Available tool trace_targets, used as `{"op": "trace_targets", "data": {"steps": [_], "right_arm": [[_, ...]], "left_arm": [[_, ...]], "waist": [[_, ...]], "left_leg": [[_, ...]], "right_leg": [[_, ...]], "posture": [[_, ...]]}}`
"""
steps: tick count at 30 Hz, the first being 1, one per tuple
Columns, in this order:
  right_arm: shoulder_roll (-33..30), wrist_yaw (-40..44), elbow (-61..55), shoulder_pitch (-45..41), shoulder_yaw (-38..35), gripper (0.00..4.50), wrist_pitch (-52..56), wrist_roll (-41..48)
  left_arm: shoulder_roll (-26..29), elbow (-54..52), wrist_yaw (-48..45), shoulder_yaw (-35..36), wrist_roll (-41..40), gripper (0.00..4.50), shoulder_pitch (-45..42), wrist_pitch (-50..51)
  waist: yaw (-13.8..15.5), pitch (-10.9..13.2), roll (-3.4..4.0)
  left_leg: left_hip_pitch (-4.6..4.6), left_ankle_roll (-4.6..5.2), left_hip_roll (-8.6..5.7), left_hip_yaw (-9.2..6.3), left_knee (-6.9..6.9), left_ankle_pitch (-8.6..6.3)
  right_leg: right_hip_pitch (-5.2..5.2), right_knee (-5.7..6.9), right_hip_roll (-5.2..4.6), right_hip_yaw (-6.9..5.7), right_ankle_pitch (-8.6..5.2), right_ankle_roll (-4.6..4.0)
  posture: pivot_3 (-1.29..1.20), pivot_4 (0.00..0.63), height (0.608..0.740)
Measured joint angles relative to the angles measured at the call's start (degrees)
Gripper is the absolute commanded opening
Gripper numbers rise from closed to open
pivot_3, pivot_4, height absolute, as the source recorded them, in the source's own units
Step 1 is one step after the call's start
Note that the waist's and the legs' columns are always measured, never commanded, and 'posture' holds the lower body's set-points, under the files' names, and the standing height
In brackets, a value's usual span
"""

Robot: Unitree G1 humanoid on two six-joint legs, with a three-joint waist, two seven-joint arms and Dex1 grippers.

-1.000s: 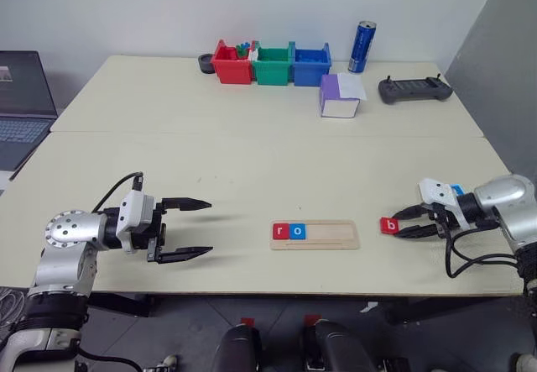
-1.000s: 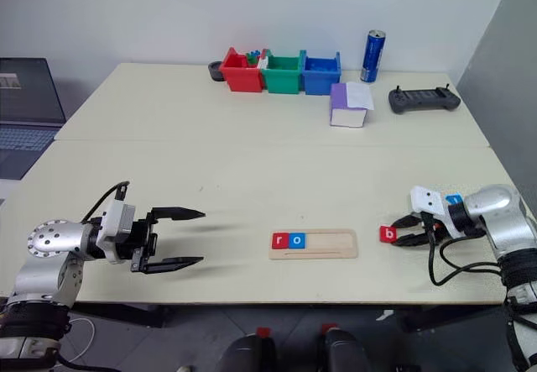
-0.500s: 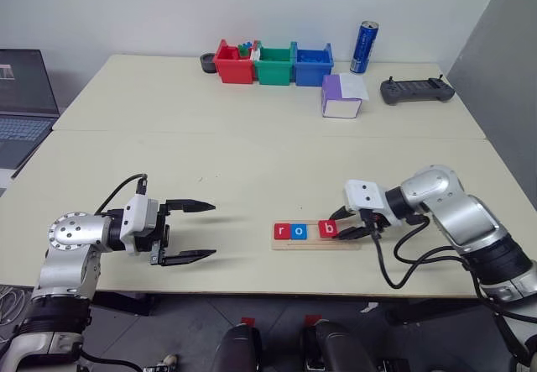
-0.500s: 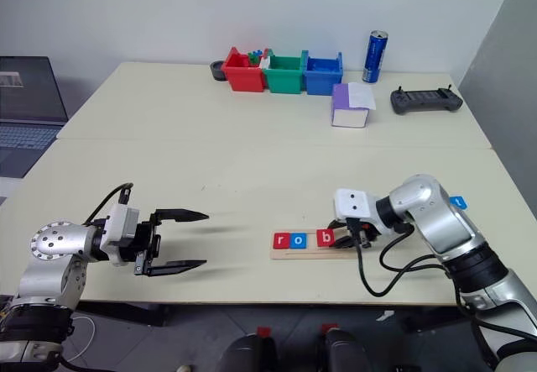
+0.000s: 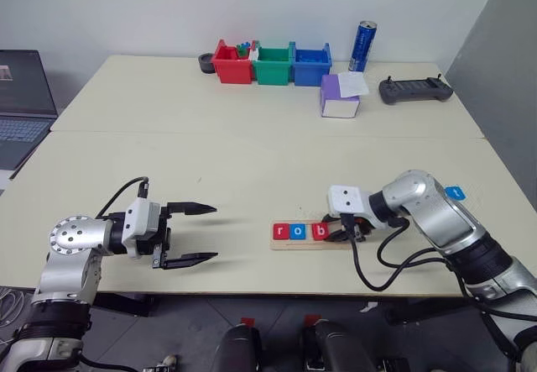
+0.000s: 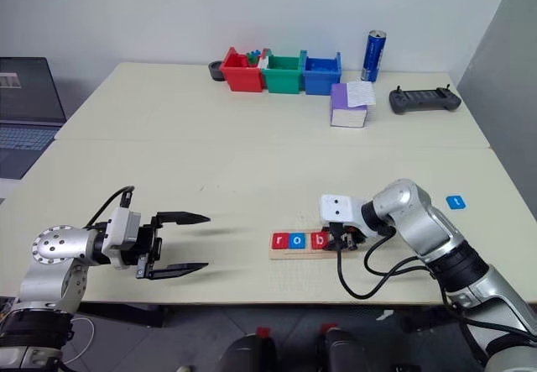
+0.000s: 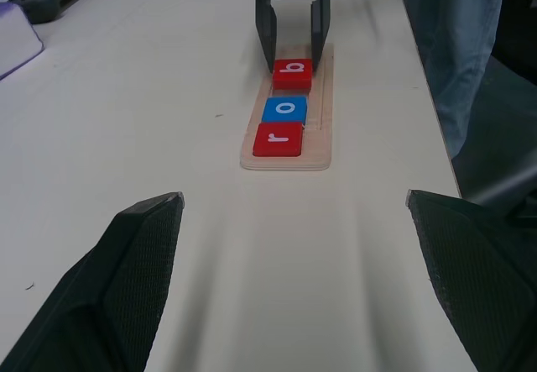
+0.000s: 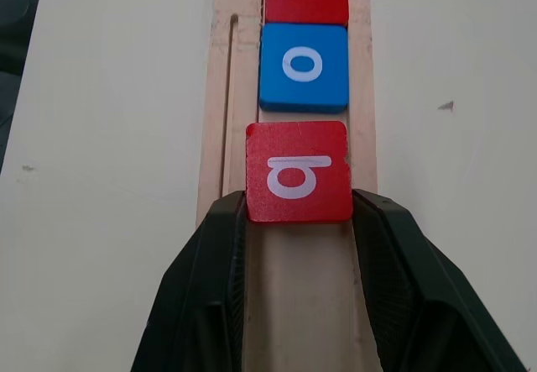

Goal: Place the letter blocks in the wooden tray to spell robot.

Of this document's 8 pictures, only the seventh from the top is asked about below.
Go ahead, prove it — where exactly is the white and purple box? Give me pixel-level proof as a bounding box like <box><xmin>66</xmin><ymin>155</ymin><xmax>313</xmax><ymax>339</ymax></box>
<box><xmin>0</xmin><ymin>2</ymin><xmax>45</xmax><ymax>81</ymax></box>

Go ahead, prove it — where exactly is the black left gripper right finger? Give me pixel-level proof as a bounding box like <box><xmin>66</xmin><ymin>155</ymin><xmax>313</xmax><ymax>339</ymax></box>
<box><xmin>405</xmin><ymin>188</ymin><xmax>537</xmax><ymax>372</ymax></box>

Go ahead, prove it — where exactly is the red letter r block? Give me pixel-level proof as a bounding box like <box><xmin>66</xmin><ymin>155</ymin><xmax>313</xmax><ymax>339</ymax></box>
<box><xmin>252</xmin><ymin>122</ymin><xmax>305</xmax><ymax>159</ymax></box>

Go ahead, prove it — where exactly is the blue letter o block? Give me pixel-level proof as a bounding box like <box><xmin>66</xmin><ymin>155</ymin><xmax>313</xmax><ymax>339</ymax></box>
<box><xmin>260</xmin><ymin>96</ymin><xmax>309</xmax><ymax>125</ymax></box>

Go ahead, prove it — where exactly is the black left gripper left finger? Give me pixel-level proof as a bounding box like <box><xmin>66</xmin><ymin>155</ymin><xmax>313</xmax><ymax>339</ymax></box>
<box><xmin>0</xmin><ymin>191</ymin><xmax>185</xmax><ymax>372</ymax></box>

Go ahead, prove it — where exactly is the person's blue jeans leg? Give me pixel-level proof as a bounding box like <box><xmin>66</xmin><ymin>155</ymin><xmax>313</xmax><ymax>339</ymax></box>
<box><xmin>394</xmin><ymin>0</ymin><xmax>522</xmax><ymax>162</ymax></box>

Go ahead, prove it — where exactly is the red letter b block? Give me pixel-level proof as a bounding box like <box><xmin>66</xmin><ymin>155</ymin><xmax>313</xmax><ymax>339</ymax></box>
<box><xmin>272</xmin><ymin>58</ymin><xmax>315</xmax><ymax>93</ymax></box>

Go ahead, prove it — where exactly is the light wooden letter tray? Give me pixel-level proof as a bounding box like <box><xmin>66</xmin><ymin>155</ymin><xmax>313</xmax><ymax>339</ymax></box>
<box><xmin>239</xmin><ymin>44</ymin><xmax>336</xmax><ymax>173</ymax></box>

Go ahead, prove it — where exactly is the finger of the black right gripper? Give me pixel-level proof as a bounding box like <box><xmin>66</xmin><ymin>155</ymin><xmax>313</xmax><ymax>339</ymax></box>
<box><xmin>310</xmin><ymin>0</ymin><xmax>332</xmax><ymax>71</ymax></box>
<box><xmin>253</xmin><ymin>0</ymin><xmax>279</xmax><ymax>73</ymax></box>

